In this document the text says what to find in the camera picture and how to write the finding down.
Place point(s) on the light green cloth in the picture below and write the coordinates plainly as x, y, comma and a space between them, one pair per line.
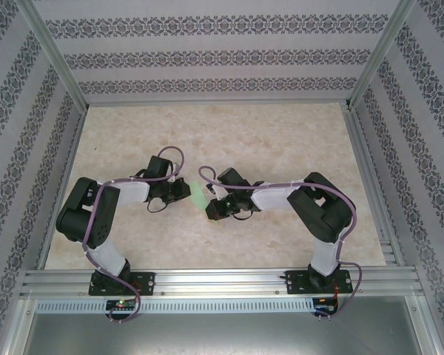
199, 194

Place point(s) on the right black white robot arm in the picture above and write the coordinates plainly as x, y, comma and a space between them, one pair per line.
318, 214

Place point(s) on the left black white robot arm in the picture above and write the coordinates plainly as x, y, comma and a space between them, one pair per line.
85, 218

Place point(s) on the grey sheet metal tray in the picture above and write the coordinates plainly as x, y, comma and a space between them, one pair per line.
222, 333

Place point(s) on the circuit board with green light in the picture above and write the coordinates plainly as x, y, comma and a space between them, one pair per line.
120, 305

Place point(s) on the small circuit board with pins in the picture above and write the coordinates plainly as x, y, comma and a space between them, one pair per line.
323, 306

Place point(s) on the aluminium mounting rail beam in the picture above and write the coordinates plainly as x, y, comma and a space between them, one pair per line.
222, 281

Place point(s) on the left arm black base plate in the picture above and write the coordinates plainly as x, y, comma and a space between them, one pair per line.
148, 283

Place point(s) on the rear aluminium table edge rail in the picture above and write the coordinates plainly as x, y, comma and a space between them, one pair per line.
214, 101

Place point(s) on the aluminium table edge rail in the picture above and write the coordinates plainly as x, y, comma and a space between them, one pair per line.
214, 101
371, 185
60, 192

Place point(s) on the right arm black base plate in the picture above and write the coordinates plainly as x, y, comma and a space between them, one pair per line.
294, 283

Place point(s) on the left aluminium table edge rail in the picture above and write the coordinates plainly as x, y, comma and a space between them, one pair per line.
60, 192

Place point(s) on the right aluminium table edge rail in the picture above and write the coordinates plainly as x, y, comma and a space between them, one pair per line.
371, 185

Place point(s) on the left aluminium frame post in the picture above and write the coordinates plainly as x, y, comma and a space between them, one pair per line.
52, 55

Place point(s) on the aluminium frame post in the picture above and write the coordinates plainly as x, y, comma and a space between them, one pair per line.
381, 55
52, 55

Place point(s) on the right aluminium frame post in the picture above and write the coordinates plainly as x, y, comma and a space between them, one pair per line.
381, 55

